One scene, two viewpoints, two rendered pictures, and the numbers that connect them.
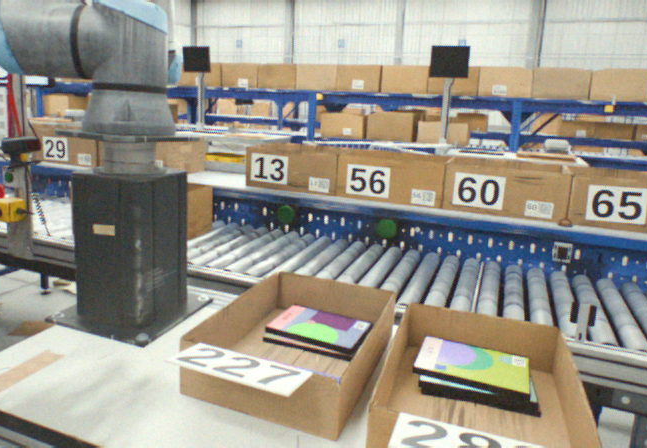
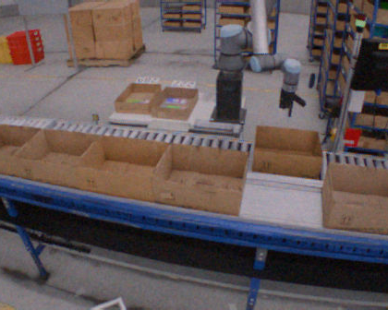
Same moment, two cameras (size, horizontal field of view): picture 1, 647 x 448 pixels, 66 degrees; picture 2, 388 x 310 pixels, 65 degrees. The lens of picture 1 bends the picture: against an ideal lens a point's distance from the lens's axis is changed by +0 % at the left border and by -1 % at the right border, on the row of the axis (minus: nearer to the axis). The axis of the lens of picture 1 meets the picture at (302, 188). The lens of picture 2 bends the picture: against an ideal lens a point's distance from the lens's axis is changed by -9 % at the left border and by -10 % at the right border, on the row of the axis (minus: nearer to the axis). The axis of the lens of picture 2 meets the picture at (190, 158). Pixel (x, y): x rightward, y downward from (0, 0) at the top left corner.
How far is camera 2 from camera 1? 3.35 m
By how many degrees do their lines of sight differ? 134
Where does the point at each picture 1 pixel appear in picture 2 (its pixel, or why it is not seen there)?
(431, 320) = (142, 106)
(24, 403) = not seen: hidden behind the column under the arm
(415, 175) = (118, 144)
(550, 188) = (53, 136)
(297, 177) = (201, 162)
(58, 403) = not seen: hidden behind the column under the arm
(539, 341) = (118, 105)
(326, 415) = (168, 92)
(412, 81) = not seen: outside the picture
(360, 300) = (160, 111)
